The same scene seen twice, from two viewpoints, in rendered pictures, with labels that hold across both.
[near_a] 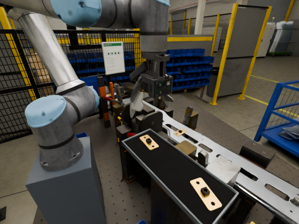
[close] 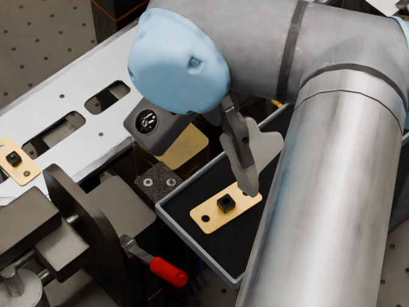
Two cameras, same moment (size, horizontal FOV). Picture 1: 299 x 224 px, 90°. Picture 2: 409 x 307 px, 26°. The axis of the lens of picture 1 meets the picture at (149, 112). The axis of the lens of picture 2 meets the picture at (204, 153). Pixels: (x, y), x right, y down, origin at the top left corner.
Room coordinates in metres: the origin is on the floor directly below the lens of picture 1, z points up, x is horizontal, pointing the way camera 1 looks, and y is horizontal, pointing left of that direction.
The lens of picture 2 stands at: (0.51, 0.51, 2.08)
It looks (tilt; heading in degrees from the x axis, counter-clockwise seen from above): 57 degrees down; 266
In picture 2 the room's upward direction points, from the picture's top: straight up
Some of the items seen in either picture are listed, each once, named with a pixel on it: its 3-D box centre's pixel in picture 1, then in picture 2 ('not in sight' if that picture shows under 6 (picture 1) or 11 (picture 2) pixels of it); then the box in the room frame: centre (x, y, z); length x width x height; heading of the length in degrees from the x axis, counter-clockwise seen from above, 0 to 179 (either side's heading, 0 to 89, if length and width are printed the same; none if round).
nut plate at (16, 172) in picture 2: (180, 131); (13, 159); (0.73, -0.18, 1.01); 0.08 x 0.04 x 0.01; 129
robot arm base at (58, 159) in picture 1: (59, 146); not in sight; (0.43, 0.34, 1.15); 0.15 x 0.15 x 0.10
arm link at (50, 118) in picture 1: (52, 118); not in sight; (0.44, 0.34, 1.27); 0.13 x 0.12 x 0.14; 160
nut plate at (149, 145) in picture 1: (148, 141); (226, 204); (0.44, 0.00, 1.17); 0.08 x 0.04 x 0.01; 32
